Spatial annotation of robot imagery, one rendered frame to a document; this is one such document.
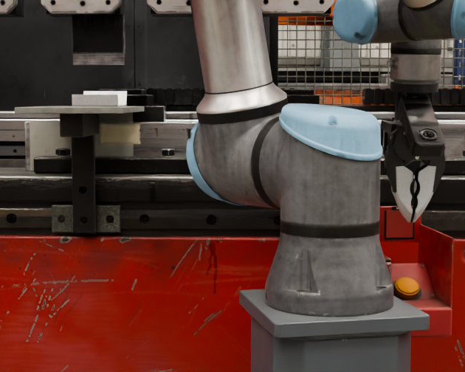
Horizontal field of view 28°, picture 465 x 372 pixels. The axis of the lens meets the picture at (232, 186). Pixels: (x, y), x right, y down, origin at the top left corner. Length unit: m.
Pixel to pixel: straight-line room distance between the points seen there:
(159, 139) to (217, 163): 0.64
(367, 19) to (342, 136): 0.30
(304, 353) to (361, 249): 0.13
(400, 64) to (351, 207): 0.41
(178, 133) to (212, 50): 0.66
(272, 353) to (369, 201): 0.20
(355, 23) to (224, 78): 0.25
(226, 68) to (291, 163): 0.15
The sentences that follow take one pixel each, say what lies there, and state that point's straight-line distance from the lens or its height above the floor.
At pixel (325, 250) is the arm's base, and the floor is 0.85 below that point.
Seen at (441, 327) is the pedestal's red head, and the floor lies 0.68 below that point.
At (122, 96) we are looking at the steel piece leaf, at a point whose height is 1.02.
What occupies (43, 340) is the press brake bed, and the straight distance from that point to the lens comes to 1.75.
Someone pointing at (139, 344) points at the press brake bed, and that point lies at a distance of 1.72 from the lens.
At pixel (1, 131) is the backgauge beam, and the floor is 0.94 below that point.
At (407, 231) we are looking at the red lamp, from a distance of 1.55.
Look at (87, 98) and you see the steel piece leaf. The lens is 1.73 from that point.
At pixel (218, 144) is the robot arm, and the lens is 1.13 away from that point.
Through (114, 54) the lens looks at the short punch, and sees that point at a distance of 1.82.
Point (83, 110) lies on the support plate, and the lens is 1.55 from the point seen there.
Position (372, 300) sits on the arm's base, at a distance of 1.05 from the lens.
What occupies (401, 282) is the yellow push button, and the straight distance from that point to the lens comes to 1.47.
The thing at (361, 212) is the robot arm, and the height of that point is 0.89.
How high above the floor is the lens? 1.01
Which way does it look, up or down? 5 degrees down
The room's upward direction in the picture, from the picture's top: straight up
